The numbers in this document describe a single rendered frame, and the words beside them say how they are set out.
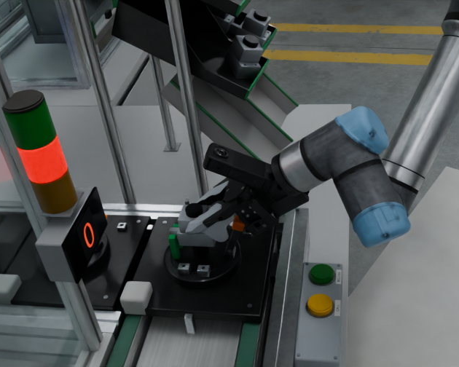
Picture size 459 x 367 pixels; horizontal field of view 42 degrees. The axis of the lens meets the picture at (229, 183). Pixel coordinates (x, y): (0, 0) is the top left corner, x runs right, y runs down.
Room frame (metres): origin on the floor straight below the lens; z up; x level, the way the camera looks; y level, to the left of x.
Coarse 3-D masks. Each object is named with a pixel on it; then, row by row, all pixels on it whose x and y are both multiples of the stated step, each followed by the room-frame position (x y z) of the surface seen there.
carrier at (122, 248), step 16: (112, 224) 0.92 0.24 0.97; (128, 224) 0.92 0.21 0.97; (144, 224) 0.91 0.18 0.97; (112, 240) 0.88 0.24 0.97; (128, 240) 0.87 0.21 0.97; (144, 240) 0.88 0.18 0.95; (96, 256) 0.81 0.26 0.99; (112, 256) 0.83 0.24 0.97; (128, 256) 0.82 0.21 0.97; (96, 272) 0.79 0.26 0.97; (112, 272) 0.79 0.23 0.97; (128, 272) 0.79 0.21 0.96; (96, 288) 0.75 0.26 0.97; (112, 288) 0.75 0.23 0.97; (96, 304) 0.71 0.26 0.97; (112, 304) 0.71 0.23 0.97
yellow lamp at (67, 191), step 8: (64, 176) 0.62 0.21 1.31; (32, 184) 0.62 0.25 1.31; (40, 184) 0.61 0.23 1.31; (48, 184) 0.61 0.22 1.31; (56, 184) 0.61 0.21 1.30; (64, 184) 0.62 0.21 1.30; (72, 184) 0.63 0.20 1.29; (40, 192) 0.61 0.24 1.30; (48, 192) 0.61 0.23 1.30; (56, 192) 0.61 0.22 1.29; (64, 192) 0.61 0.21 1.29; (72, 192) 0.63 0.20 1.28; (40, 200) 0.61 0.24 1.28; (48, 200) 0.61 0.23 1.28; (56, 200) 0.61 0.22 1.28; (64, 200) 0.61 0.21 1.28; (72, 200) 0.62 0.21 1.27; (48, 208) 0.61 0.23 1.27; (56, 208) 0.61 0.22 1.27; (64, 208) 0.61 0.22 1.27
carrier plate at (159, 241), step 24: (168, 216) 0.93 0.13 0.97; (168, 240) 0.85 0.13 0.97; (240, 240) 0.83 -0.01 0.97; (264, 240) 0.82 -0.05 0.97; (144, 264) 0.80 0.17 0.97; (240, 264) 0.76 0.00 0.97; (264, 264) 0.76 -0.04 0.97; (168, 288) 0.73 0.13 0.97; (216, 288) 0.71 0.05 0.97; (240, 288) 0.71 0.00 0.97; (264, 288) 0.70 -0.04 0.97; (168, 312) 0.68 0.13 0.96; (192, 312) 0.67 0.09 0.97; (216, 312) 0.66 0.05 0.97; (240, 312) 0.65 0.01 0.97
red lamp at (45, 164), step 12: (48, 144) 0.62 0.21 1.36; (24, 156) 0.61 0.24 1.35; (36, 156) 0.61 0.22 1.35; (48, 156) 0.61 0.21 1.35; (60, 156) 0.63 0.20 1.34; (36, 168) 0.61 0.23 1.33; (48, 168) 0.61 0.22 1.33; (60, 168) 0.62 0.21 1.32; (36, 180) 0.61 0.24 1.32; (48, 180) 0.61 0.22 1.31
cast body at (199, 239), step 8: (184, 208) 0.80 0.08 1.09; (192, 208) 0.79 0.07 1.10; (200, 208) 0.78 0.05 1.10; (184, 216) 0.78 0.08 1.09; (192, 216) 0.77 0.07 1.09; (184, 224) 0.77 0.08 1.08; (176, 232) 0.79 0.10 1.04; (184, 232) 0.77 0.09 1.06; (200, 232) 0.76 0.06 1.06; (184, 240) 0.77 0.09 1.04; (192, 240) 0.77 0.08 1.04; (200, 240) 0.76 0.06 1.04; (208, 240) 0.76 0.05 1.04
